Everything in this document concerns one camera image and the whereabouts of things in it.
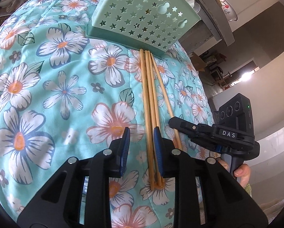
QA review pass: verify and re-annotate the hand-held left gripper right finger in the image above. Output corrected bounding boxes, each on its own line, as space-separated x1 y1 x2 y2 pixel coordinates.
153 128 267 228

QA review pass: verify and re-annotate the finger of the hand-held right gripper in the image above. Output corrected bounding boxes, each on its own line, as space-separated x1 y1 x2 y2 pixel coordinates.
168 116 217 149

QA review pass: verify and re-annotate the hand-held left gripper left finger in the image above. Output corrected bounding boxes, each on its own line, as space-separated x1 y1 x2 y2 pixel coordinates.
17 127 130 228

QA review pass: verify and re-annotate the green perforated utensil holder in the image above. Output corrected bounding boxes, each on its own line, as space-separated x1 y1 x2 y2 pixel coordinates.
86 0 202 59

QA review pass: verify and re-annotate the person's right hand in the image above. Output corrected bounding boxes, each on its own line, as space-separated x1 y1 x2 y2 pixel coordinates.
218 159 252 190

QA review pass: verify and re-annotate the floral turquoise blanket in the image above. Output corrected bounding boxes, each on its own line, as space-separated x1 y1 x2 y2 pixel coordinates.
0 0 218 228

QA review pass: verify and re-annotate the concrete kitchen counter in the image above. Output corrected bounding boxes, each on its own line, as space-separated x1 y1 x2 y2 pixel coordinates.
180 0 235 53

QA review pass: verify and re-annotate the floral enamel bowl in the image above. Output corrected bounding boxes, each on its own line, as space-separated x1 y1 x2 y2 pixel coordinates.
213 0 239 22

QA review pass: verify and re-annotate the plastic bag with contents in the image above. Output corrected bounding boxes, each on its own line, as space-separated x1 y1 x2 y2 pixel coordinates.
5 0 25 13

